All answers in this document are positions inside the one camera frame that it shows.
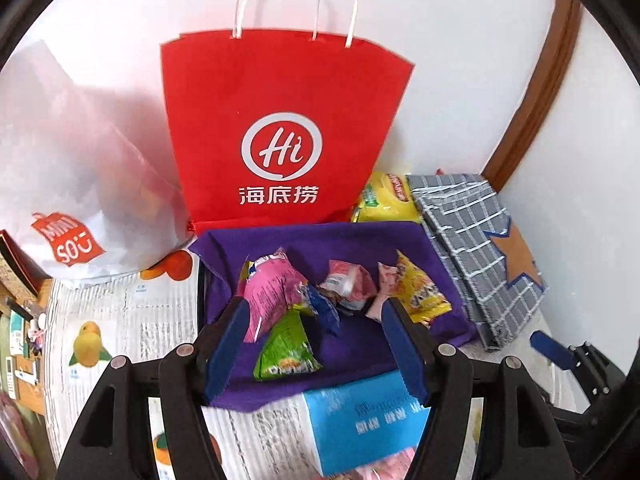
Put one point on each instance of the brown wooden door frame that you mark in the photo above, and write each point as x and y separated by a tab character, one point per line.
545	85

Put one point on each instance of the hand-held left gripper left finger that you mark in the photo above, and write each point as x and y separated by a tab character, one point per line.
225	355

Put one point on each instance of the red paper bag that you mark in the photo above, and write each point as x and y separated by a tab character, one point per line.
280	110

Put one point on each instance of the white paper bag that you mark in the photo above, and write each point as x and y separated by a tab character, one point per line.
75	185

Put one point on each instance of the pink striped candy packet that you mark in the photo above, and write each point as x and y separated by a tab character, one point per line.
380	465

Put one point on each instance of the grey plaid cloth bag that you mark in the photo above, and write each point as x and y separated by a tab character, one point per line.
470	250

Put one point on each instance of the black metal frame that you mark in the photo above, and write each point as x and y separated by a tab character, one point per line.
202	290

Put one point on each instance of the yellow snack packet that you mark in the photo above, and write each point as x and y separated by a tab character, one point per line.
422	295

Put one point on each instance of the blue tissue pack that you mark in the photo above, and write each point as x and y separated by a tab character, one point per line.
360	420

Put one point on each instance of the blue snack packet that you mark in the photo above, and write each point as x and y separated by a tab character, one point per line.
322	310

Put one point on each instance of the small pink candy packet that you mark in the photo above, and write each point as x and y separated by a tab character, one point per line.
347	285

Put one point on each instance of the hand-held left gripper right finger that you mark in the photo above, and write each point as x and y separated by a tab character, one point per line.
405	355

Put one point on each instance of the yellow tea packet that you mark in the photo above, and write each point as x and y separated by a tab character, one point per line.
385	200

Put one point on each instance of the purple towel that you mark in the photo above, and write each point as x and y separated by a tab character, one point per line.
350	350

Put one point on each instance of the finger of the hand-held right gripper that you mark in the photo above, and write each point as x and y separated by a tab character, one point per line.
552	350

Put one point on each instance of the large pink snack packet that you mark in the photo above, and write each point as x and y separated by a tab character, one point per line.
270	290

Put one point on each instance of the pink and white snack packet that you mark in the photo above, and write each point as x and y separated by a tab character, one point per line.
382	287

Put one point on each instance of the green snack packet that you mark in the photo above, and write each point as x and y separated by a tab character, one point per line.
287	350

